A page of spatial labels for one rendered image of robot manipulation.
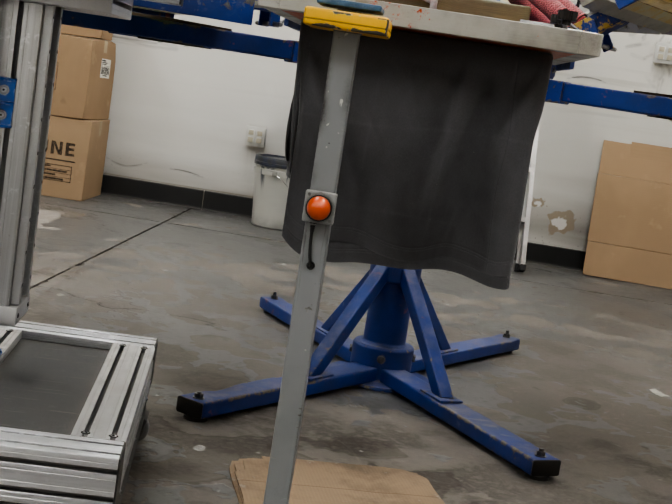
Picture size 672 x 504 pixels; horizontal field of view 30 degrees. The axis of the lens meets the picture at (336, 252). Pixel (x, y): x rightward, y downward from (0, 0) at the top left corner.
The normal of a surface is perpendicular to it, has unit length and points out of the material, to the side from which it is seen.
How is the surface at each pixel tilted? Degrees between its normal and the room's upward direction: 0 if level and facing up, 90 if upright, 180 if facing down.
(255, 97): 90
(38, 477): 90
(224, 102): 90
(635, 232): 78
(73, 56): 89
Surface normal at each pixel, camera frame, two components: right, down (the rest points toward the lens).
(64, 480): 0.07, 0.15
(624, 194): -0.04, -0.07
